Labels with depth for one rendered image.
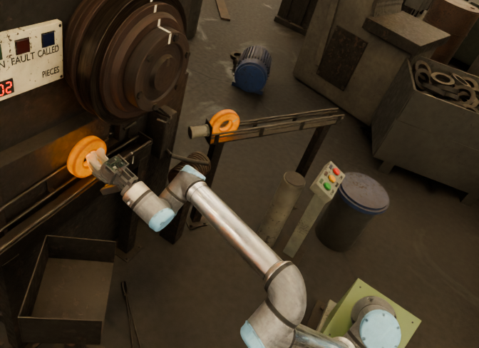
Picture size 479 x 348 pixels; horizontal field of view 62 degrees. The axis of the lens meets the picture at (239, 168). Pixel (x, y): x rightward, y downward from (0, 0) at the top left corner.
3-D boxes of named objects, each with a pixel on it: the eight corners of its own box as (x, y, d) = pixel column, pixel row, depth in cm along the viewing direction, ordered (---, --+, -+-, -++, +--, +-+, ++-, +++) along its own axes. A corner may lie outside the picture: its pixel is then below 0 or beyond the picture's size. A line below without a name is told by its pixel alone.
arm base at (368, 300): (405, 314, 171) (409, 319, 161) (380, 350, 171) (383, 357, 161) (366, 287, 176) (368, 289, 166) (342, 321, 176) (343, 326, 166)
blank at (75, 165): (63, 150, 128) (70, 155, 127) (98, 127, 139) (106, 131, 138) (68, 182, 139) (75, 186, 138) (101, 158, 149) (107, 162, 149)
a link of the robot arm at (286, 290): (319, 293, 107) (181, 157, 143) (289, 327, 107) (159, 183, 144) (329, 295, 117) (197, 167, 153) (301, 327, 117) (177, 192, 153)
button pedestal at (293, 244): (270, 256, 229) (310, 180, 190) (286, 232, 247) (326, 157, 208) (294, 271, 225) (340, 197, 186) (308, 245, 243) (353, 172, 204)
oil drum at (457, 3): (397, 62, 537) (435, -4, 481) (404, 50, 581) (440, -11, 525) (438, 81, 523) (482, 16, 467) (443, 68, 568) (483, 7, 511)
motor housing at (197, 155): (152, 237, 217) (167, 165, 183) (177, 215, 233) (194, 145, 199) (172, 249, 214) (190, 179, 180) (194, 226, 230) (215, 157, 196)
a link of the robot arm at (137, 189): (145, 198, 141) (126, 213, 134) (135, 189, 141) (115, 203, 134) (153, 185, 135) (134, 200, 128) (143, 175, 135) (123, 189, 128)
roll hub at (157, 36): (120, 117, 129) (127, 36, 111) (172, 90, 149) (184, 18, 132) (132, 125, 127) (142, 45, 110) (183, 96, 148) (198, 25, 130)
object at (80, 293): (35, 414, 145) (17, 317, 99) (53, 342, 164) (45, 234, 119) (93, 413, 150) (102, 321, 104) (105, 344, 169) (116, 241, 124)
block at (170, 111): (141, 149, 183) (147, 106, 168) (152, 142, 189) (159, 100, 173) (160, 160, 180) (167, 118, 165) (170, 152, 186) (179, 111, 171)
